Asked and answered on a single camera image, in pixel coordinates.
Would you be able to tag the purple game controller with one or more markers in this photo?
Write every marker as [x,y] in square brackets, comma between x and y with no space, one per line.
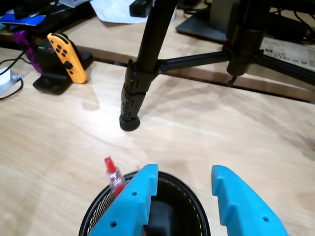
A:
[30,52]

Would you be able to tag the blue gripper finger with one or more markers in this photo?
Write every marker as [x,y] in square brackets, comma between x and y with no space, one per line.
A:
[128,209]
[241,201]

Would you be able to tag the black controller charging dock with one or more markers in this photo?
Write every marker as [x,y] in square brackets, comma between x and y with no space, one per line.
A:
[49,83]

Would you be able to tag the white small device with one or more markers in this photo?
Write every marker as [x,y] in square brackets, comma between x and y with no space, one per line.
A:
[6,81]

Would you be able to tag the red pen with white grip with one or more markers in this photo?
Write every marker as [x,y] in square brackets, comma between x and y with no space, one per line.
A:
[114,174]

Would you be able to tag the black power adapter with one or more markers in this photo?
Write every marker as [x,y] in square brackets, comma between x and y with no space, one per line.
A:
[139,8]

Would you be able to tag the grey monitor stand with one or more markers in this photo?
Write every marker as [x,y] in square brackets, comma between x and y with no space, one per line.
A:
[201,27]

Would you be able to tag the white paper sheets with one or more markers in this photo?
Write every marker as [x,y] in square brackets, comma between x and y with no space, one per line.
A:
[113,12]

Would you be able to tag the black mesh pen holder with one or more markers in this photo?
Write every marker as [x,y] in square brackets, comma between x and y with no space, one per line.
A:
[187,204]

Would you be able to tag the printed paper sheet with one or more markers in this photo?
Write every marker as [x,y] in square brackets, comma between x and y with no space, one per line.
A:
[285,52]

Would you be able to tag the blue folder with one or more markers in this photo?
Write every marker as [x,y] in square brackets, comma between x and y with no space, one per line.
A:
[27,19]

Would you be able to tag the white blue printed carton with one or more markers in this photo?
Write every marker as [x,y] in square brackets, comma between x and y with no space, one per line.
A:
[73,2]

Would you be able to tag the black camera tripod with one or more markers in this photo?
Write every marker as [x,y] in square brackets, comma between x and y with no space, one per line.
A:
[137,73]

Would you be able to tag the orange game controller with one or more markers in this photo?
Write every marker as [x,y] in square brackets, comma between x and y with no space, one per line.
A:
[69,56]

